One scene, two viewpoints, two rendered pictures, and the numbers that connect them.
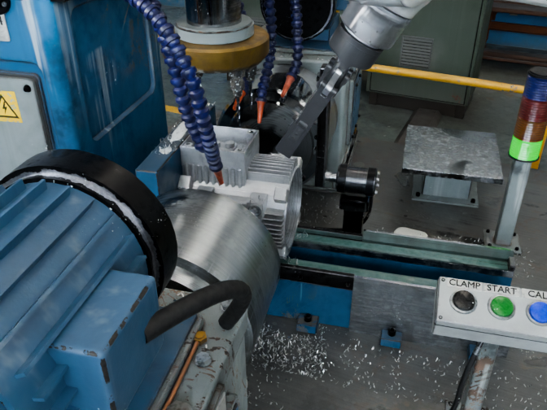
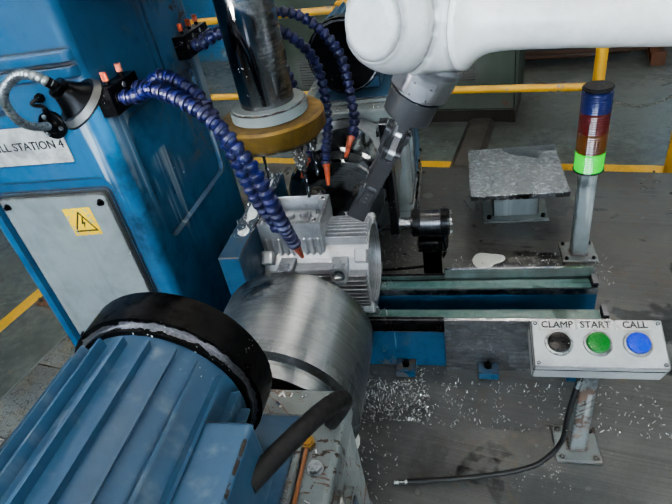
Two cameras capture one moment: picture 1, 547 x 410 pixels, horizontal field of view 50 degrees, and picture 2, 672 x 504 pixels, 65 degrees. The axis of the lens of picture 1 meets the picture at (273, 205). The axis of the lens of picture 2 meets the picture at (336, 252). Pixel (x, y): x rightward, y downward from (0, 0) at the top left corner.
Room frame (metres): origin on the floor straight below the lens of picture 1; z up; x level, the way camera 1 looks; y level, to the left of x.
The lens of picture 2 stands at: (0.10, -0.01, 1.64)
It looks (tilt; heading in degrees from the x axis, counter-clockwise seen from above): 35 degrees down; 3
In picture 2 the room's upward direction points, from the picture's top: 11 degrees counter-clockwise
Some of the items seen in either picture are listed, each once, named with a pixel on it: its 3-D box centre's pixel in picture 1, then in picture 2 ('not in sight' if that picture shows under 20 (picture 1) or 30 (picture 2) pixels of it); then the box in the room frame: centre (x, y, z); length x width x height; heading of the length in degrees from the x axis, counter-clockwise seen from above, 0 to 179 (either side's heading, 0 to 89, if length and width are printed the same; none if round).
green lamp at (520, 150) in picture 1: (525, 146); (589, 159); (1.13, -0.54, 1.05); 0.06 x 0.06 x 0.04
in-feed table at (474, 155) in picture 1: (448, 169); (513, 188); (1.38, -0.47, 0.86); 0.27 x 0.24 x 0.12; 166
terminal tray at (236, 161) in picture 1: (220, 155); (297, 225); (0.98, 0.10, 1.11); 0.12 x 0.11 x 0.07; 76
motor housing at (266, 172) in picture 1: (242, 201); (325, 263); (0.97, 0.06, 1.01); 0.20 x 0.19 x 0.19; 76
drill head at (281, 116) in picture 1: (282, 120); (349, 173); (1.29, -0.02, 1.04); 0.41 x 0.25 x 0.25; 166
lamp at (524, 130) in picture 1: (530, 127); (591, 140); (1.13, -0.54, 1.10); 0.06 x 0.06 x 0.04
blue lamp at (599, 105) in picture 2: (540, 85); (596, 99); (1.13, -0.54, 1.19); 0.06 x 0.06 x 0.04
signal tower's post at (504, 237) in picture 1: (521, 164); (587, 177); (1.13, -0.54, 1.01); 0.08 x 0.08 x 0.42; 76
